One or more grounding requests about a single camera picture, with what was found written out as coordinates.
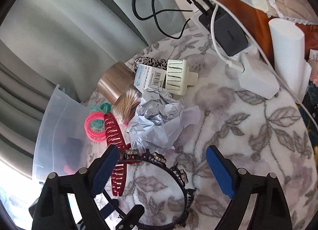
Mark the cotton swab pack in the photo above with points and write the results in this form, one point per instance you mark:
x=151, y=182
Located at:
x=125, y=106

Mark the cream hair claw clip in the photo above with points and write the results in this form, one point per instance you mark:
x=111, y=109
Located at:
x=179, y=77

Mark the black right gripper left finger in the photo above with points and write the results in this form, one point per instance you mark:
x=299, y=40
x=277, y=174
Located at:
x=53, y=211

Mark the white ear drops box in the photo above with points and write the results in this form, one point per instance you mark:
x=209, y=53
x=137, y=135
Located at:
x=148, y=76

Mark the clear plastic storage bin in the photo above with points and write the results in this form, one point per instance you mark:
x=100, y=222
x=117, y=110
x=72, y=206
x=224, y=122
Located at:
x=62, y=145

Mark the white charger plug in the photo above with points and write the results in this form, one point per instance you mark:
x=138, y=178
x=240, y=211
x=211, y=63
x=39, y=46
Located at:
x=255, y=76

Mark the crumpled white paper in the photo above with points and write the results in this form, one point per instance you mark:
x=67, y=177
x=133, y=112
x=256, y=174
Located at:
x=159, y=120

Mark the brown packing tape roll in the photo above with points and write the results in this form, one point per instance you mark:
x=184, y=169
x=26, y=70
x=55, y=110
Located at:
x=115, y=81

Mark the floral fleece blanket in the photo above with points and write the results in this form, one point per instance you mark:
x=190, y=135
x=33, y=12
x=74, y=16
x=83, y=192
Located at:
x=259, y=135

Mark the black clover headband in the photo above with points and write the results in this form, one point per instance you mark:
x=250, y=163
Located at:
x=144, y=179

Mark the white paper roll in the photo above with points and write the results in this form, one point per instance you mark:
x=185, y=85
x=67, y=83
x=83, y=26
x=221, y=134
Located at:
x=288, y=42

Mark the leopard print scrunchie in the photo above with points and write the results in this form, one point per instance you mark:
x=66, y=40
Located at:
x=150, y=61

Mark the red banana hair clip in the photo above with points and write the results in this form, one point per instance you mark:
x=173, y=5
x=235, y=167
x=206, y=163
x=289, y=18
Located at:
x=114, y=137

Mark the grey green curtain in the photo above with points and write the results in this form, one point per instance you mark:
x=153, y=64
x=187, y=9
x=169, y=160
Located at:
x=70, y=43

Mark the black power adapter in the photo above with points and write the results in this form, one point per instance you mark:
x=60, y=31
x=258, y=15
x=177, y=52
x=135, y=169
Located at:
x=228, y=34

